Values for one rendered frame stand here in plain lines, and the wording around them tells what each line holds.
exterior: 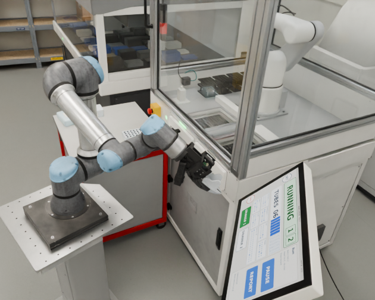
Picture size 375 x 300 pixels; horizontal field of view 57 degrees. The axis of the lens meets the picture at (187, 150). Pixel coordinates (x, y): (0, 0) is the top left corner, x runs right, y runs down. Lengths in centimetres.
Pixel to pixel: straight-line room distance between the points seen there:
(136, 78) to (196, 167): 157
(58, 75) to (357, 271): 221
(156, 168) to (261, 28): 120
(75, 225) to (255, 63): 98
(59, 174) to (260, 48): 92
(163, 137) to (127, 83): 152
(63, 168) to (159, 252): 117
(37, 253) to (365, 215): 245
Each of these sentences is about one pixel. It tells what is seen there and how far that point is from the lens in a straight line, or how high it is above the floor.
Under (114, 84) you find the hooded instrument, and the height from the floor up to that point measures 88.
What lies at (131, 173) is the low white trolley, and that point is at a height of 60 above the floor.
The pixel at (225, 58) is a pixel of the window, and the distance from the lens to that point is 150.
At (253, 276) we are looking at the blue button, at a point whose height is 106.
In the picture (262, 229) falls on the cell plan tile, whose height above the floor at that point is 107.
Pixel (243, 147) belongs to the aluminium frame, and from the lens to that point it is 146.
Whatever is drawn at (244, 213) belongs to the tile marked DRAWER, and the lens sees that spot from 132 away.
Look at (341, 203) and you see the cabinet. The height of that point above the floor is 46.
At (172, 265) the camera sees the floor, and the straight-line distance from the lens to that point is 239.
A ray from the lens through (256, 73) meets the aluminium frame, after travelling 131.
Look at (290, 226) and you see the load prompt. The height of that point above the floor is 115.
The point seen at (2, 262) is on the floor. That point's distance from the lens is 262.
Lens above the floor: 189
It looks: 34 degrees down
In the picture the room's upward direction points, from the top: 4 degrees clockwise
